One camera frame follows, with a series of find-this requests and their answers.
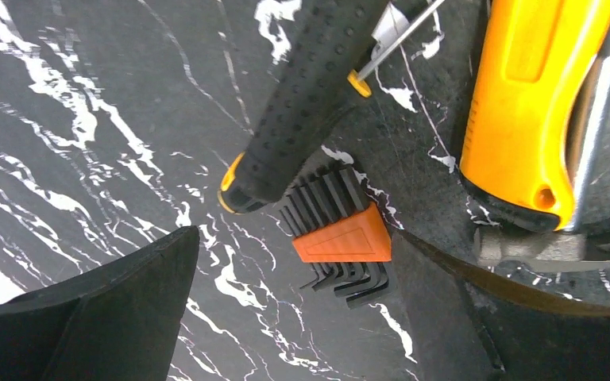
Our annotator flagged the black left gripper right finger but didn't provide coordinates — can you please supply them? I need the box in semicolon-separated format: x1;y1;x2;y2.
392;231;610;380

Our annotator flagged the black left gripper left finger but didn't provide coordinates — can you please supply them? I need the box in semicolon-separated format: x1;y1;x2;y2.
0;226;199;380

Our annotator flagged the orange utility knife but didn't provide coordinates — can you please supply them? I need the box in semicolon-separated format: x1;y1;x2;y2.
459;0;610;233

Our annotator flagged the black hex key set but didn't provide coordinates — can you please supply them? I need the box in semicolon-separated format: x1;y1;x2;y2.
279;165;398;309

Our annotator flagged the black yellow handle screwdriver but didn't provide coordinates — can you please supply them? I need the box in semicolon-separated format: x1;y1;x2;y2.
218;1;387;214

